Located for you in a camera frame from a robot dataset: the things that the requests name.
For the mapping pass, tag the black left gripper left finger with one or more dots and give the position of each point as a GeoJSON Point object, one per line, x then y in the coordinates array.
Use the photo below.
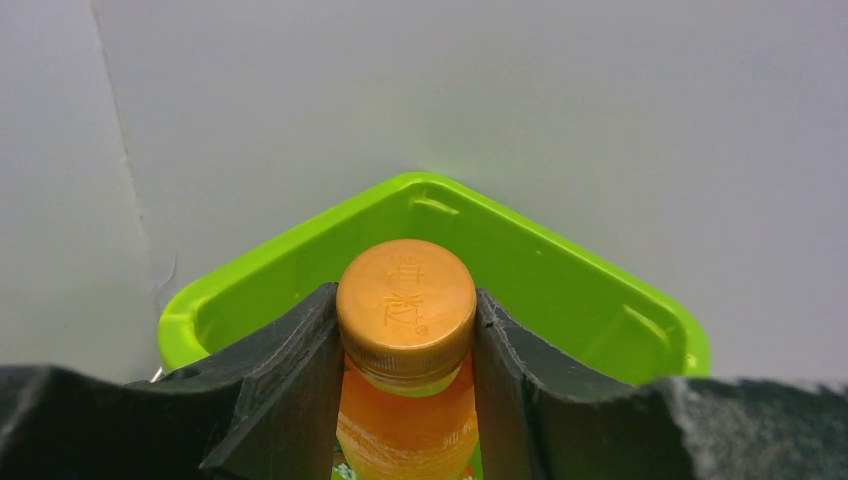
{"type": "Point", "coordinates": [264, 407]}

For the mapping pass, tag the small orange juice bottle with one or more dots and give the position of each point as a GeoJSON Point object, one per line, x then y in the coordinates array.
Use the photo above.
{"type": "Point", "coordinates": [406, 311]}

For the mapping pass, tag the green plastic bin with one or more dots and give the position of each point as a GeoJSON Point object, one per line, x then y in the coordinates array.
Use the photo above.
{"type": "Point", "coordinates": [576, 302]}

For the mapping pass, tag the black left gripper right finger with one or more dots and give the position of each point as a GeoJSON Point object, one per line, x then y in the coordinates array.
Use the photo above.
{"type": "Point", "coordinates": [542, 414]}

